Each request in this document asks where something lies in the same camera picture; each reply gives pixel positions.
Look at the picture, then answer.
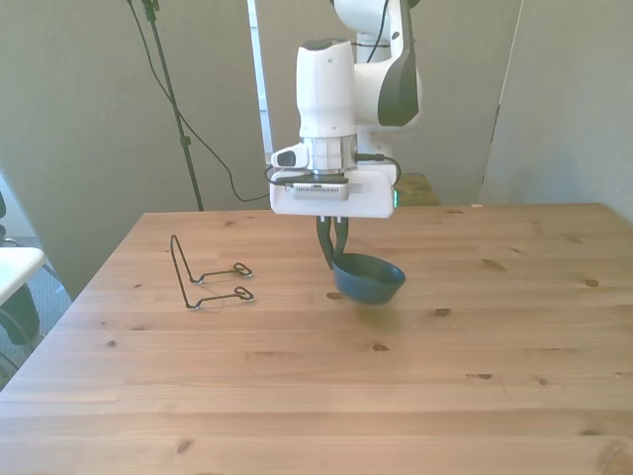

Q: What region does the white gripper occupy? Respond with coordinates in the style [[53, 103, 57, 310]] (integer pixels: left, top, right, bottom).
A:
[[269, 164, 399, 271]]

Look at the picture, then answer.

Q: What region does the dark blue bowl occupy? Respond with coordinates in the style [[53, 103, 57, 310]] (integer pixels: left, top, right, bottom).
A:
[[331, 252, 407, 305]]

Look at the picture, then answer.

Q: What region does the small wooden side table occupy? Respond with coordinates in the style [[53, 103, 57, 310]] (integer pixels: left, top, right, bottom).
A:
[[397, 172, 442, 208]]

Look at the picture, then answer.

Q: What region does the white partition strip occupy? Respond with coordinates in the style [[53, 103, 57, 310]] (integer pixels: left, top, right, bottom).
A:
[[246, 0, 276, 155]]

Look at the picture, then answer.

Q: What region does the white chair seat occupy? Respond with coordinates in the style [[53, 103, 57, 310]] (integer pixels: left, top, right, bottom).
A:
[[0, 245, 46, 306]]

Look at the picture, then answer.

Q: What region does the black chair base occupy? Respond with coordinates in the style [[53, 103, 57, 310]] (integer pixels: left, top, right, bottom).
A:
[[0, 282, 42, 347]]

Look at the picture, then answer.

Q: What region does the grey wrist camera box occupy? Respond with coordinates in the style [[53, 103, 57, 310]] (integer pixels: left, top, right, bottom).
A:
[[291, 181, 351, 202]]

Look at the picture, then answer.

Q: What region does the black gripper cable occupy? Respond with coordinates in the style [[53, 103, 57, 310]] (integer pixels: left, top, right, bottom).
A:
[[353, 151, 404, 190]]

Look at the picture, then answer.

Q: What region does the black stand cable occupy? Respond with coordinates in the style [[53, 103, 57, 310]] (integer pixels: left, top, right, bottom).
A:
[[127, 0, 273, 203]]

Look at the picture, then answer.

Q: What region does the black wire rack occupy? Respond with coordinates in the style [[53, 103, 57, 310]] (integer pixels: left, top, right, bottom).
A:
[[169, 233, 255, 312]]

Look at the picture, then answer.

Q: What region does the black camera stand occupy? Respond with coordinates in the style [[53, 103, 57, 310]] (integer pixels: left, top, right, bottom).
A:
[[126, 0, 207, 213]]

